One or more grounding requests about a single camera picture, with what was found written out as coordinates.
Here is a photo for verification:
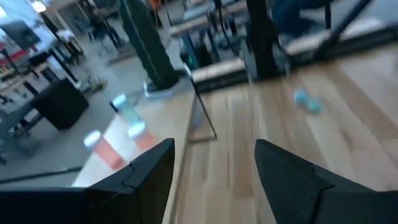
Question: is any teal medicine bottle white cap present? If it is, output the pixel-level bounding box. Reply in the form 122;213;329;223
294;88;323;114
110;93;142;124

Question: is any black computer monitor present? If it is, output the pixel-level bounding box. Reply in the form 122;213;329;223
0;19;41;50

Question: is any person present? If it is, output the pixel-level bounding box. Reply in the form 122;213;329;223
270;0;333;38

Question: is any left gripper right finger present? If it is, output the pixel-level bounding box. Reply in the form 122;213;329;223
254;139;343;224

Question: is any grey metal cart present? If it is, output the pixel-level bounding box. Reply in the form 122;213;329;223
169;0;249;72

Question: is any black aluminium table frame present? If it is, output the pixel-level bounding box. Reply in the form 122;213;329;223
189;18;398;94

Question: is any pink medicine bottle white cap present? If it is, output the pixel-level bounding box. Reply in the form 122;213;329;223
83;129;125;170
127;121;159;151

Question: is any green cactus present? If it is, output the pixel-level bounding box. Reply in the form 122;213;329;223
119;0;180;91

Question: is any black cube stool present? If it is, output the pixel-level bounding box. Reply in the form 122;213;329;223
30;77;90;131

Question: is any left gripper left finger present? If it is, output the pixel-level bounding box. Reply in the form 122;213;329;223
88;139;175;224

